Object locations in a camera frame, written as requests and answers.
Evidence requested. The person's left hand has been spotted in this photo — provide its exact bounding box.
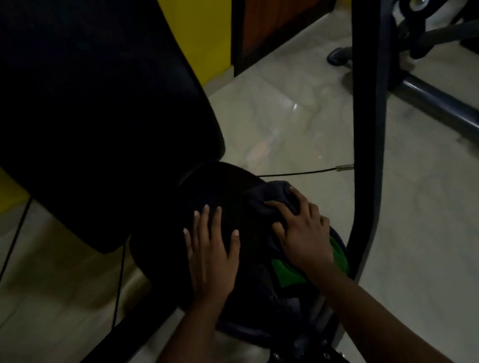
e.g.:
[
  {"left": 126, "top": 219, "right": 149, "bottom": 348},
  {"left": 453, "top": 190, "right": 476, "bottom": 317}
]
[{"left": 177, "top": 199, "right": 252, "bottom": 311}]

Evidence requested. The person's right hand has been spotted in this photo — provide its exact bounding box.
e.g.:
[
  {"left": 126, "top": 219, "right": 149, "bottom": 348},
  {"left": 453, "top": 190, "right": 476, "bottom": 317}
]
[{"left": 262, "top": 180, "right": 340, "bottom": 284}]

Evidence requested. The dark grey green cloth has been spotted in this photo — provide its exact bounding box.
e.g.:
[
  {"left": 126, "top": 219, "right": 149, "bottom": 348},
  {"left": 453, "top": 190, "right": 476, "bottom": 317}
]
[{"left": 231, "top": 170, "right": 359, "bottom": 320}]

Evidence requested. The person's right forearm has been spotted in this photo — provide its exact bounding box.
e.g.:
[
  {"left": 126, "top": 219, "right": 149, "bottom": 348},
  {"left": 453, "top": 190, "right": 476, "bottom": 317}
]
[{"left": 310, "top": 246, "right": 457, "bottom": 363}]

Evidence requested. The thin black floor cable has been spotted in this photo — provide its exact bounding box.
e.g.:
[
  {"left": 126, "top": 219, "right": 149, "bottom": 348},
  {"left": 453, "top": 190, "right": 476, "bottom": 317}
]
[{"left": 256, "top": 158, "right": 356, "bottom": 186}]

